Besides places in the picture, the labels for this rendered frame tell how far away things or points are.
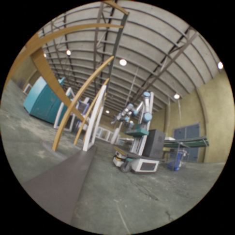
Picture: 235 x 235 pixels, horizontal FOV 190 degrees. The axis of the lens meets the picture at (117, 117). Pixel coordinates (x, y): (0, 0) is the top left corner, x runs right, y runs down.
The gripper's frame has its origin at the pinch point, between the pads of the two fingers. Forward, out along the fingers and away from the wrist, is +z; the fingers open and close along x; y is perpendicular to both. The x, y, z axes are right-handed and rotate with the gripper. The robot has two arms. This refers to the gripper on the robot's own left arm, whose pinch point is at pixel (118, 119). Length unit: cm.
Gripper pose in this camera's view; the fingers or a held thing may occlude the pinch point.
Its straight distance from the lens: 104.4
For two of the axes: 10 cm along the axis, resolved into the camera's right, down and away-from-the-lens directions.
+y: -7.1, -7.0, 0.3
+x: 1.2, -1.7, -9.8
